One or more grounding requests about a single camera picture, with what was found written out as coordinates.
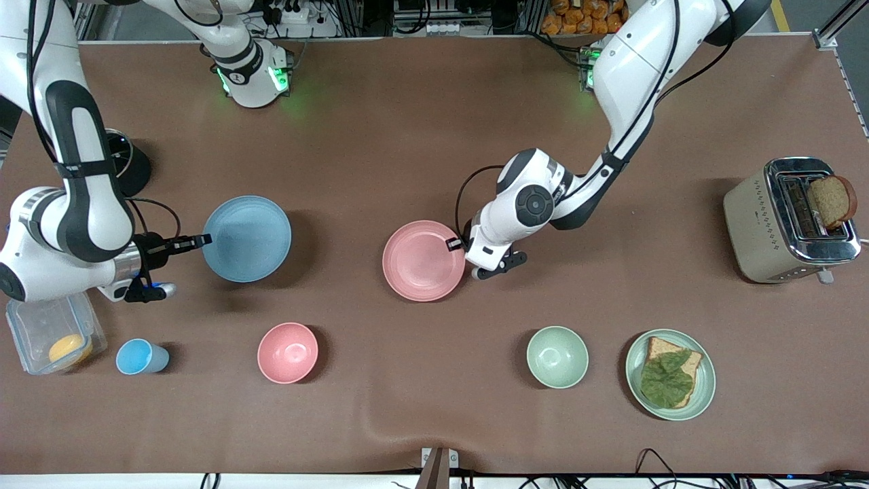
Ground green plate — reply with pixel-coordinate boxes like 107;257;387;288
625;329;717;422

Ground blue plate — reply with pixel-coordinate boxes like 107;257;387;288
202;196;293;283

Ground bag of orange snacks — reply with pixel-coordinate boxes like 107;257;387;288
541;0;629;37

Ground green bowl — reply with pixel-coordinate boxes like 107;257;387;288
526;326;590;390

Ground brown table cover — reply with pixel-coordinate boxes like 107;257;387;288
0;37;869;476

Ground beige chrome toaster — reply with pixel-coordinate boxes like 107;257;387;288
722;158;863;285

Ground black saucepan with blue handle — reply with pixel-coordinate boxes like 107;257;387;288
105;129;153;198

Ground green lettuce leaf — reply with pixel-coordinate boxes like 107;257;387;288
640;350;695;410

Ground pink bowl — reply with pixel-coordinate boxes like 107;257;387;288
257;322;320;385

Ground brown toast slice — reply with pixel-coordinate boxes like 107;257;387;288
807;175;857;230

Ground pink plate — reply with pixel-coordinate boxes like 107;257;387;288
382;219;467;302

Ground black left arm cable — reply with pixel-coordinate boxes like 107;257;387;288
454;0;742;240

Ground black looped floor cable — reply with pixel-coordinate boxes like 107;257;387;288
635;448;681;489

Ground glass lid with blue knob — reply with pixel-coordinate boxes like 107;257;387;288
107;132;133;179

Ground blue cup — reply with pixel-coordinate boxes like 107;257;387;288
115;338;170;376

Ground brown bread slice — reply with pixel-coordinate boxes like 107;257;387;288
644;336;703;408

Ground orange round food piece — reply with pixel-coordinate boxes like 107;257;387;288
49;333;94;368

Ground white power strip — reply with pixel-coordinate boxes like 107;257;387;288
261;0;311;25

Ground clear plastic container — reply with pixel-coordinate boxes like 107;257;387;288
5;291;108;376

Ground metal table clamp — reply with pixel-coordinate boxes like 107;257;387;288
421;447;460;489

